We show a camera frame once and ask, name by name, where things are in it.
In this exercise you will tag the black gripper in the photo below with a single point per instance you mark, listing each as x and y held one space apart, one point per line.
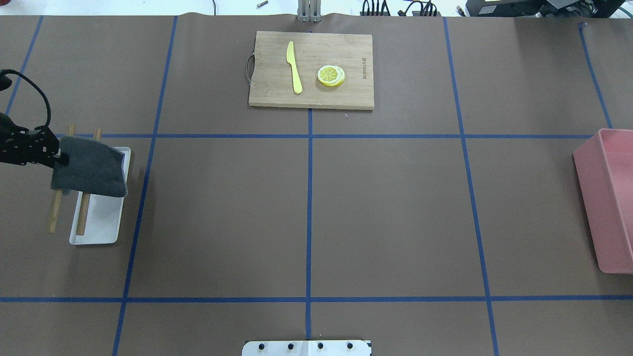
30 147

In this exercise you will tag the white rectangular tray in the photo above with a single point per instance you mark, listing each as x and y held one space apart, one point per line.
102 223

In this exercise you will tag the pink plastic bin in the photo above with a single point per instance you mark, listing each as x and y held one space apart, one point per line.
604 165

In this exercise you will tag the bamboo cutting board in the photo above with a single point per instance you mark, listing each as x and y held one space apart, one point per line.
271 81

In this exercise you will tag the left wooden rack rod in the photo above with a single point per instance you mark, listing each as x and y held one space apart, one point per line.
57 197

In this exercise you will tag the dark grey cloth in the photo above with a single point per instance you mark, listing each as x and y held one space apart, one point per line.
93 167

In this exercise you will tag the yellow plastic knife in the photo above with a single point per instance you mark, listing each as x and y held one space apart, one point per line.
291 60

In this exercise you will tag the aluminium frame post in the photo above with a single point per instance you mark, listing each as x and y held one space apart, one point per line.
309 11

